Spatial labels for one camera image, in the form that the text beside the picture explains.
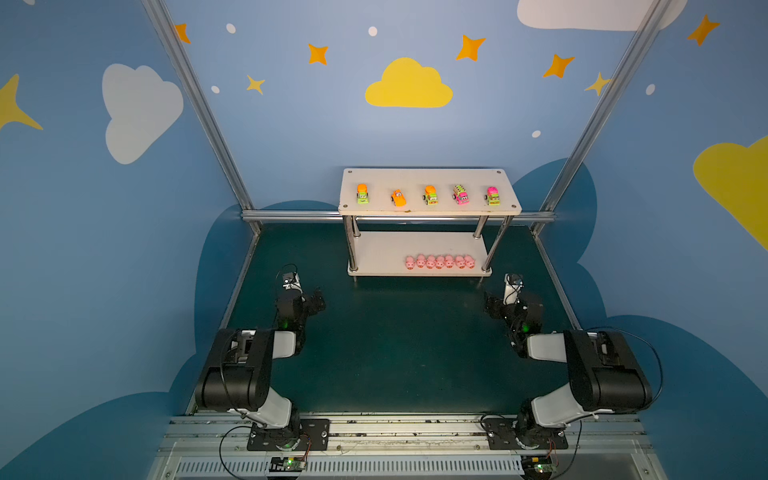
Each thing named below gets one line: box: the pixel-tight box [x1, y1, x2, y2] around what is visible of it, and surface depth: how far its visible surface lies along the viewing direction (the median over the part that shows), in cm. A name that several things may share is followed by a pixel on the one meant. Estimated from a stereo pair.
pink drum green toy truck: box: [484, 186, 500, 206], surface depth 80 cm
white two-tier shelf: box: [338, 168, 523, 276], surface depth 92 cm
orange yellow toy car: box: [390, 189, 407, 208], surface depth 80 cm
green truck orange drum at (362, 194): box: [356, 183, 369, 205], surface depth 80 cm
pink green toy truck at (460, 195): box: [452, 184, 470, 206], surface depth 80 cm
